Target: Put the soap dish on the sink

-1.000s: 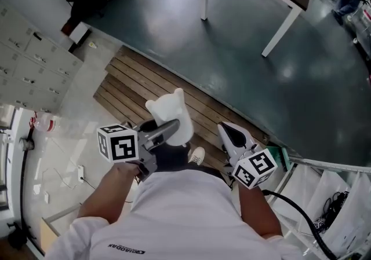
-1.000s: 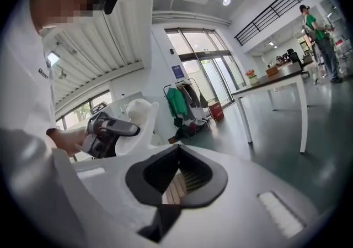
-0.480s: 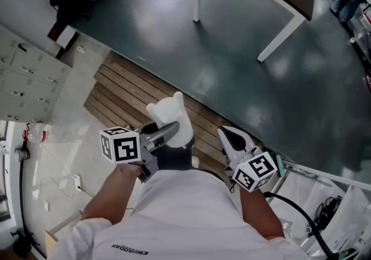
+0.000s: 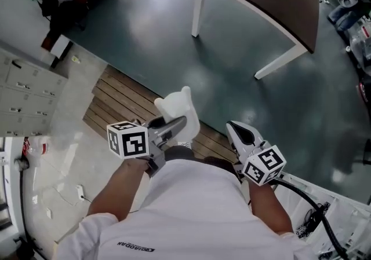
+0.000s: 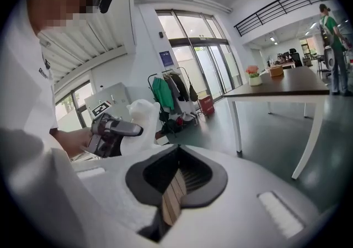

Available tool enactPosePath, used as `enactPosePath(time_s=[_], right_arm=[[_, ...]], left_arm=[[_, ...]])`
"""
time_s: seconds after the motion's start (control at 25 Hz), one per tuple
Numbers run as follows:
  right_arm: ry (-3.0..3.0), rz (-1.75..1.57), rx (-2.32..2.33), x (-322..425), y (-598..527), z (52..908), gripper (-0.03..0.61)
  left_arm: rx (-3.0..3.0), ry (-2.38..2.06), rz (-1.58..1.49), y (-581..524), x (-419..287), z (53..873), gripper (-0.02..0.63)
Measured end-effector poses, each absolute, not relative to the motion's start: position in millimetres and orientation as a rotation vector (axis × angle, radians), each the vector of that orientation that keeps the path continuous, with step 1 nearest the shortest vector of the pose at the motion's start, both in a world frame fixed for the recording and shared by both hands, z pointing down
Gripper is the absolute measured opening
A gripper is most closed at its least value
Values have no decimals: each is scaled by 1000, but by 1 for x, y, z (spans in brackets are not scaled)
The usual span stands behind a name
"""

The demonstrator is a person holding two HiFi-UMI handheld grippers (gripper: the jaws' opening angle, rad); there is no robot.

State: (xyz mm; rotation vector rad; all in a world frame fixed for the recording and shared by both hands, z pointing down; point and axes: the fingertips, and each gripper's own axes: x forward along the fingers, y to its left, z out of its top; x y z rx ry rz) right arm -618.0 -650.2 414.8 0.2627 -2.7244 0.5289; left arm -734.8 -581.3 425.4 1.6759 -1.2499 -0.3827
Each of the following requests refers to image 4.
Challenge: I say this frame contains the gray metal lockers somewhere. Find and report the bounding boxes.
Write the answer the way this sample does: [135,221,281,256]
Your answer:
[0,48,69,138]

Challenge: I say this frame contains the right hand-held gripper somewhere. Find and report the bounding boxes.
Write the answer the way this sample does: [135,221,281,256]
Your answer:
[227,121,287,186]

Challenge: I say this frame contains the person's dark trousers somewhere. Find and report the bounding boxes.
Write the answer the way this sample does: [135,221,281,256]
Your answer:
[162,145,243,180]

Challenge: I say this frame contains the pack of water bottles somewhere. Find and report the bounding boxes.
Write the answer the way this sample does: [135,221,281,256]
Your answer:
[21,135,50,157]

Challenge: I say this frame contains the black wall hose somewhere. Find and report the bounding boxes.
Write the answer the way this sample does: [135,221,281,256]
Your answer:
[13,157,39,260]

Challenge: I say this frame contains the dark wooden table white legs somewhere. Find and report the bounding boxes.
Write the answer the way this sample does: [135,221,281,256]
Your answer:
[191,0,321,80]

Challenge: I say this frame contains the thick black cable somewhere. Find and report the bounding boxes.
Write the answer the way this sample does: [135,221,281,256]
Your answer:
[274,177,351,260]

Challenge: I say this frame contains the brown wooden platform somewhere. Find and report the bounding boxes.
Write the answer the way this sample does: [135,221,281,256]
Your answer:
[82,64,242,164]

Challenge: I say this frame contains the person's left forearm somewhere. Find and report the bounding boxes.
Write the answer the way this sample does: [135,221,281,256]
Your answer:
[86,156,152,225]

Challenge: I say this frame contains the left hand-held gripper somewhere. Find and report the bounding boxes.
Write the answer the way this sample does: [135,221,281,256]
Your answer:
[106,116,188,178]

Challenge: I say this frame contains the gray wheeled robot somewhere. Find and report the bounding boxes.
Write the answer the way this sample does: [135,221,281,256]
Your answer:
[354,72,371,104]

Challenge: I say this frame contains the white power strip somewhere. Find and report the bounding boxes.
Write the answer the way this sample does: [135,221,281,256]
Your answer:
[75,184,86,202]

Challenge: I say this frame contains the small white cabinet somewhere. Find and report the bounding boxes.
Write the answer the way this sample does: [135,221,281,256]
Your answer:
[50,34,74,67]

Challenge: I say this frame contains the person's right forearm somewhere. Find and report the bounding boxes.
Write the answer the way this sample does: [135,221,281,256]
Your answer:
[248,179,294,236]

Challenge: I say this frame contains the person's white shirt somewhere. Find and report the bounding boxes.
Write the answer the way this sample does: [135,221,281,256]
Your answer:
[53,159,319,260]

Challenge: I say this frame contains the white bear-shaped plastic figure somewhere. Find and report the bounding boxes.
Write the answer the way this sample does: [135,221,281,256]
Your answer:
[153,86,201,142]

